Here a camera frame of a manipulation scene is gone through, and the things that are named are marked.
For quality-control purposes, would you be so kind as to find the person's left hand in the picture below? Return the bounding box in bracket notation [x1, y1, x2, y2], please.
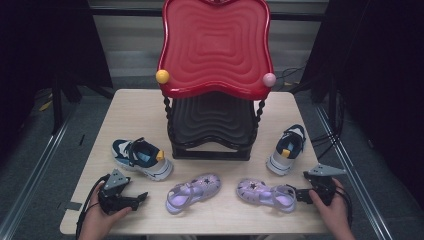
[78, 182, 133, 240]

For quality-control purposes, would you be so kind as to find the metal floor rail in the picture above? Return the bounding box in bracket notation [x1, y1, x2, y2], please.
[313, 103, 396, 240]
[0, 104, 81, 240]

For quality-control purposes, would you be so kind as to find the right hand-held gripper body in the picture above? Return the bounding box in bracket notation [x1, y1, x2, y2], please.
[303, 163, 348, 207]

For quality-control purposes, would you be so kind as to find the black metal stand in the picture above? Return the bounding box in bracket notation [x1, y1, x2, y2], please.
[50, 74, 115, 135]

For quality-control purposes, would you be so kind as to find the purple star sandal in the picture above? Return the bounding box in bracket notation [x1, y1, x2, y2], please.
[236, 178, 298, 214]
[165, 172, 222, 215]

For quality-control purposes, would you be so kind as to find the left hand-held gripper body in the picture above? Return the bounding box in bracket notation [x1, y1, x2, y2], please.
[98, 168, 133, 215]

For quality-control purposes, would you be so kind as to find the black horizontal bar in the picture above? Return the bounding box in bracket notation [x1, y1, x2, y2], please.
[89, 7, 331, 22]

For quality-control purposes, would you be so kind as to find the left hand-held gripper cable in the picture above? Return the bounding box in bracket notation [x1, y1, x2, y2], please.
[75, 174, 112, 240]

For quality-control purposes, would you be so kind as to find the yellow tape strip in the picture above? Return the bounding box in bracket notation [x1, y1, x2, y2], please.
[38, 94, 54, 112]

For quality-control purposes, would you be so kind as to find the red and black shoe rack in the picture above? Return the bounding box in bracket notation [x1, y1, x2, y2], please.
[155, 0, 278, 162]

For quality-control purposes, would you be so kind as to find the grey tape piece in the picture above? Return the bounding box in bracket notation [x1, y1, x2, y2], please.
[64, 201, 83, 212]

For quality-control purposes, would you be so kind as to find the bundle of black floor cables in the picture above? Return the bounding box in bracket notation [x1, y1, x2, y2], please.
[275, 65, 346, 161]

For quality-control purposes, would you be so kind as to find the hand-held gripper cable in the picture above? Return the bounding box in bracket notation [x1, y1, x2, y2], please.
[333, 185, 354, 228]
[75, 174, 112, 240]

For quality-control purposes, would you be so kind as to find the right hand-held gripper cable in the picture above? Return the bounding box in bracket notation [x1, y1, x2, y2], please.
[333, 185, 354, 228]

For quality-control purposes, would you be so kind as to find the person's right hand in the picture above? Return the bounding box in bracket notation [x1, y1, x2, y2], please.
[308, 178, 356, 240]

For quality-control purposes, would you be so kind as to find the navy and white sneaker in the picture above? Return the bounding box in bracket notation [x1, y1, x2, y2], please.
[265, 124, 307, 177]
[111, 136, 175, 182]

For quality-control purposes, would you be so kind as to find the black curtain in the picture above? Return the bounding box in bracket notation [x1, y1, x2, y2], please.
[0, 0, 114, 164]
[299, 0, 424, 209]

